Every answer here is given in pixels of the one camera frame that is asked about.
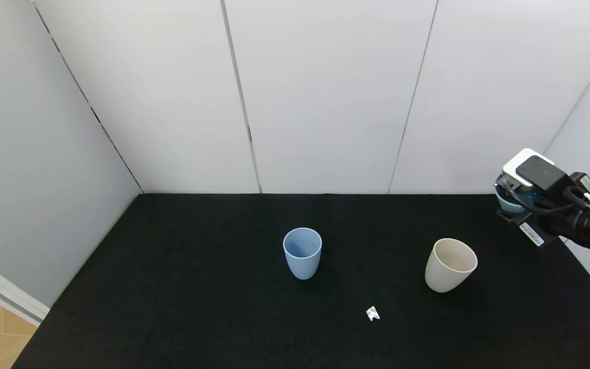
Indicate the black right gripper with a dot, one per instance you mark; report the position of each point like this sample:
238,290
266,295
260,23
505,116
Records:
529,230

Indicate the teal plastic cup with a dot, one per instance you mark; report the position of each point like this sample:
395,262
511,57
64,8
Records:
507,204

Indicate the beige plastic cup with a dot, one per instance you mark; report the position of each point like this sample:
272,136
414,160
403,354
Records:
448,266

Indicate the small white paper scrap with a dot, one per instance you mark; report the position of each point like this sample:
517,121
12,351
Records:
373,313

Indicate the light blue plastic cup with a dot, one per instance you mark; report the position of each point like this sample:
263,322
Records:
302,256

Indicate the black table cloth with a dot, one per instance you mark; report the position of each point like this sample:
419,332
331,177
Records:
197,287

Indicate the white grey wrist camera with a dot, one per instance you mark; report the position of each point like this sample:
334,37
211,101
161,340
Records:
535,169

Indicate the white wall baseboard trim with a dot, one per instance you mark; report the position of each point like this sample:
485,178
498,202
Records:
3,294

